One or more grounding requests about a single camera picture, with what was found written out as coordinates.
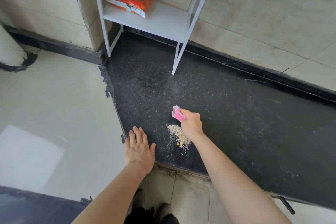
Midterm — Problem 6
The person's right hand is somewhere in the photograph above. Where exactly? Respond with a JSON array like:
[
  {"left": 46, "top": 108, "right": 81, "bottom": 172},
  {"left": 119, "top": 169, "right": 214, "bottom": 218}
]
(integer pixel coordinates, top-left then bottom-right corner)
[{"left": 178, "top": 108, "right": 205, "bottom": 143}]

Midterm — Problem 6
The person's left hand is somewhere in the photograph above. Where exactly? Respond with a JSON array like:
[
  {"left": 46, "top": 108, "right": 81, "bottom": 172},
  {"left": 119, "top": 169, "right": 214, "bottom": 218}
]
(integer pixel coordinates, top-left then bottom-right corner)
[{"left": 124, "top": 126, "right": 156, "bottom": 176}]

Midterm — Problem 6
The pile of crumbs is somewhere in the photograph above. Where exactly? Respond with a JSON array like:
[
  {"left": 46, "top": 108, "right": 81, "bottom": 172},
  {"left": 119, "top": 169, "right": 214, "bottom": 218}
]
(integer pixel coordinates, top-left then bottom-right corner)
[{"left": 167, "top": 124, "right": 191, "bottom": 149}]

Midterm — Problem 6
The pink cloth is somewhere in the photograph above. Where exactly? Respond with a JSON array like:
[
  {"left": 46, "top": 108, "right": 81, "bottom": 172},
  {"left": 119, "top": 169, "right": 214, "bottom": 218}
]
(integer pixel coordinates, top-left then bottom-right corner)
[{"left": 171, "top": 105, "right": 188, "bottom": 123}]

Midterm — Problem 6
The white metal shelf rack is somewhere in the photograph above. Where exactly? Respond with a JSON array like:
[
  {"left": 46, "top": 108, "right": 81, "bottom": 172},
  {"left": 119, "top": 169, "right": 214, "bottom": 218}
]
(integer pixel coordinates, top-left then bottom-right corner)
[{"left": 90, "top": 0, "right": 219, "bottom": 76}]

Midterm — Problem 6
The person's right forearm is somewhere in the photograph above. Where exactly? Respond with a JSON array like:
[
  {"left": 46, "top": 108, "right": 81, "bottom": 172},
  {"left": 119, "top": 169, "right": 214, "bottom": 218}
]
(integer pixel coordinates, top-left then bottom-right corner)
[{"left": 191, "top": 133, "right": 292, "bottom": 224}]

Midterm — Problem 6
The person's left forearm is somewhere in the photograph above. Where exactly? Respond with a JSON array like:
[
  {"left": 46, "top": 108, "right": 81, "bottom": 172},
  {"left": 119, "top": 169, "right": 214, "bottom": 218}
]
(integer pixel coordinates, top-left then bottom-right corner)
[{"left": 71, "top": 163, "right": 153, "bottom": 224}]

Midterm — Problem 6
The person's grey shoe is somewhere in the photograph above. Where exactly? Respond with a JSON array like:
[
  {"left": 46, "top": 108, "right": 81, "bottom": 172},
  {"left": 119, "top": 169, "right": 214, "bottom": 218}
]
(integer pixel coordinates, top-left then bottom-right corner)
[
  {"left": 132, "top": 188, "right": 146, "bottom": 210},
  {"left": 155, "top": 203, "right": 173, "bottom": 219}
]

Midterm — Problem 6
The black speckled countertop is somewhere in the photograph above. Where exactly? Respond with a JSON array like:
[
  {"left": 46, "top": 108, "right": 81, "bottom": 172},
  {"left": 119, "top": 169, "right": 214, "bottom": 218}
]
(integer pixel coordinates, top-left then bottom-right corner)
[{"left": 0, "top": 23, "right": 336, "bottom": 224}]

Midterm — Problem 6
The white drain pipe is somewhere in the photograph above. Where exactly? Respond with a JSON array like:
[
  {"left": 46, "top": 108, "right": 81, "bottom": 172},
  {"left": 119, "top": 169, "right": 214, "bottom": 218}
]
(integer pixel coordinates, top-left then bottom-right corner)
[{"left": 0, "top": 24, "right": 38, "bottom": 72}]

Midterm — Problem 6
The black metal bracket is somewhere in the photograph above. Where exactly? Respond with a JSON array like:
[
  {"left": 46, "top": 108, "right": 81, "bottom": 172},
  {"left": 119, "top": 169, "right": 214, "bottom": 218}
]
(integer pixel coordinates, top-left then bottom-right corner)
[{"left": 277, "top": 195, "right": 296, "bottom": 215}]

